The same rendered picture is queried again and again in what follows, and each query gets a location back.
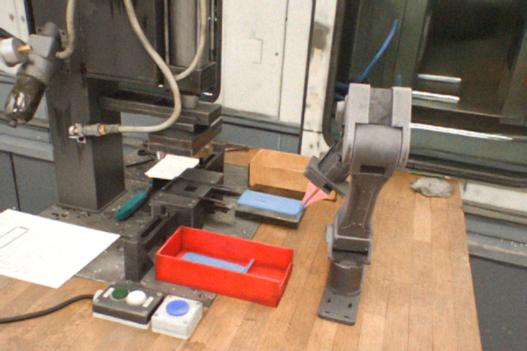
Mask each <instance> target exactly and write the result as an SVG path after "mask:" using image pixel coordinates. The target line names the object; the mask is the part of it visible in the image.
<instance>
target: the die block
mask: <svg viewBox="0 0 527 351"><path fill-rule="evenodd" d="M223 196H224V195H219V194H213V193H212V192H211V193H210V194H209V195H208V196H207V197H206V198H208V199H215V200H220V201H223ZM166 208H168V207H166ZM170 209H174V210H175V225H174V226H173V227H172V228H171V229H170V230H169V231H168V232H167V233H166V235H167V236H171V235H172V234H173V233H174V232H175V231H176V230H177V229H178V228H179V227H180V226H184V227H192V228H196V229H200V230H202V229H203V212H205V213H213V214H214V213H215V212H216V211H217V210H215V209H210V208H203V207H200V205H199V206H197V207H196V208H195V209H194V211H193V212H192V211H188V210H183V209H179V208H170ZM160 211H161V206H160V205H155V204H152V218H154V217H155V216H156V215H157V214H158V213H159V212H160Z"/></svg>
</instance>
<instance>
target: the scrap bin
mask: <svg viewBox="0 0 527 351"><path fill-rule="evenodd" d="M187 252H192V253H195V254H199V255H204V256H207V257H211V258H214V259H218V260H223V261H226V262H230V263H233V264H238V265H239V266H243V267H247V266H248V265H249V264H250V262H251V261H252V259H254V262H253V263H252V265H251V267H250V268H249V270H248V271H247V273H241V272H238V271H234V270H230V269H223V268H219V267H216V266H211V265H208V264H201V263H197V262H193V261H190V260H183V259H181V258H182V257H183V256H184V255H185V254H186V253H187ZM293 255H294V249H291V248H286V247H282V246H275V245H271V244H267V243H263V242H258V241H251V240H248V239H244V238H239V237H235V236H228V235H224V234H220V233H215V232H208V231H204V230H200V229H196V228H192V227H184V226H180V227H179V228H178V229H177V230H176V231H175V232H174V233H173V234H172V235H171V237H170V238H169V239H168V240H167V241H166V242H165V243H164V244H163V246H162V247H161V248H160V249H159V250H158V251H157V252H156V253H155V277H156V280H159V281H162V282H167V283H173V284H176V285H180V286H184V287H187V288H194V289H197V290H201V291H204V292H208V293H215V294H218V295H222V296H226V297H228V296H229V297H235V298H239V299H243V300H246V301H250V302H256V303H259V304H263V305H266V306H271V307H277V305H278V303H279V301H280V299H281V297H282V294H283V292H284V289H285V288H286V286H287V283H288V281H289V278H290V277H291V272H292V263H293Z"/></svg>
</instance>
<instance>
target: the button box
mask: <svg viewBox="0 0 527 351"><path fill-rule="evenodd" d="M119 287H124V288H127V289H128V294H130V293H131V292H134V291H141V292H143V293H144V294H145V299H144V300H143V301H142V302H139V303H132V302H130V301H129V300H128V296H127V297H125V298H122V299H116V298H113V297H112V291H113V290H114V289H115V288H119ZM82 299H93V302H92V303H91V307H92V311H93V316H94V317H97V318H101V319H104V320H108V321H113V322H116V323H119V322H120V323H124V324H127V325H132V326H136V327H139V328H143V329H147V328H148V327H149V326H150V324H151V323H152V316H153V315H154V313H155V312H156V310H157V309H158V308H159V307H160V305H161V304H162V303H163V302H164V295H163V293H160V292H154V291H151V290H147V289H144V288H137V287H134V286H130V285H127V284H123V283H117V282H111V283H110V284H109V285H108V286H107V287H106V288H105V290H104V291H103V290H100V291H98V292H97V293H96V295H94V294H83V295H79V296H76V297H73V298H71V299H69V300H67V301H65V302H61V303H59V304H58V305H55V306H53V307H50V308H49V309H47V310H43V311H37V312H33V313H29V314H24V315H19V316H11V317H8V318H0V324H2V323H11V322H16V321H20V320H25V319H30V318H34V317H38V316H45V315H48V314H50V313H53V311H57V310H58V309H60V308H62V307H65V306H67V305H70V304H72V303H74V302H77V301H79V300H82Z"/></svg>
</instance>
